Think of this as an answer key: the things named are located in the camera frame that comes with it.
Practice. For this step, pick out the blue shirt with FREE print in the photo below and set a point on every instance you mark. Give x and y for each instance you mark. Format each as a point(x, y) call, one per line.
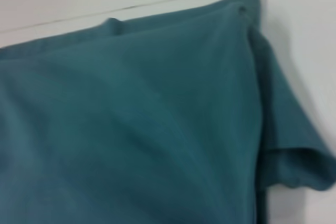
point(131, 116)

